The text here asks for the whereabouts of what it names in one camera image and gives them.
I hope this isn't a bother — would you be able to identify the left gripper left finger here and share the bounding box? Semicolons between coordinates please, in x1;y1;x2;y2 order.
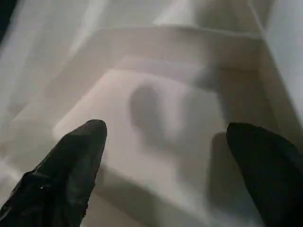
0;119;107;227

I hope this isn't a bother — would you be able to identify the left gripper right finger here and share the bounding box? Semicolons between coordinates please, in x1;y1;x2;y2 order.
226;122;303;227

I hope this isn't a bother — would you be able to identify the white plastic table top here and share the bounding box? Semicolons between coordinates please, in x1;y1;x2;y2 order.
0;0;303;227

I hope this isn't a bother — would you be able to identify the black mat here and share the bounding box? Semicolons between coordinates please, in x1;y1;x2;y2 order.
0;0;18;41

